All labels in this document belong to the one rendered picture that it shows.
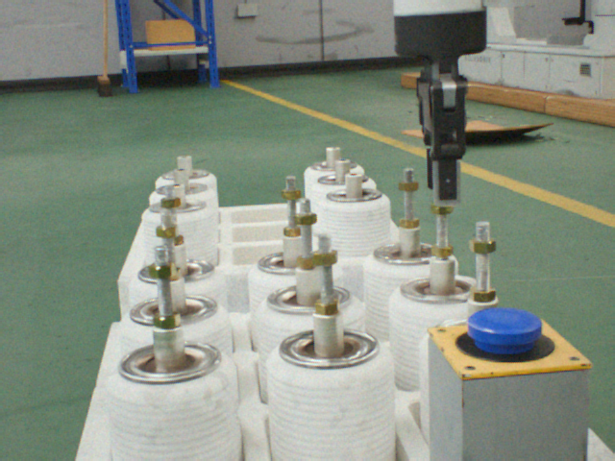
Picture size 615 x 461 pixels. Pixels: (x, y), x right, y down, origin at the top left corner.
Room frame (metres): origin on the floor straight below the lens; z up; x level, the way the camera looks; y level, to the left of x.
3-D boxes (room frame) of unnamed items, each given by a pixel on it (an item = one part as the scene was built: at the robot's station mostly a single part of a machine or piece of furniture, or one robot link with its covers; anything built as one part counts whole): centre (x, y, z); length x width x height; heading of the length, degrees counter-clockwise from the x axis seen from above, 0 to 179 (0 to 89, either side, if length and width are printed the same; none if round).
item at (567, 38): (4.34, -1.32, 0.29); 0.26 x 0.20 x 0.05; 15
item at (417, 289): (0.76, -0.12, 0.25); 0.08 x 0.08 x 0.01
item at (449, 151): (0.71, -0.12, 0.37); 0.03 x 0.01 x 0.05; 176
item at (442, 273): (0.76, -0.12, 0.26); 0.02 x 0.02 x 0.03
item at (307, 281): (0.75, 0.00, 0.26); 0.02 x 0.02 x 0.03
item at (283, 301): (0.75, 0.00, 0.25); 0.08 x 0.08 x 0.01
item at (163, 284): (0.62, 0.10, 0.30); 0.01 x 0.01 x 0.08; 79
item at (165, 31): (6.42, 0.86, 0.36); 0.31 x 0.25 x 0.20; 105
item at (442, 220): (0.76, -0.12, 0.31); 0.01 x 0.01 x 0.08; 5
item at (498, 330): (0.46, -0.11, 0.32); 0.04 x 0.04 x 0.02
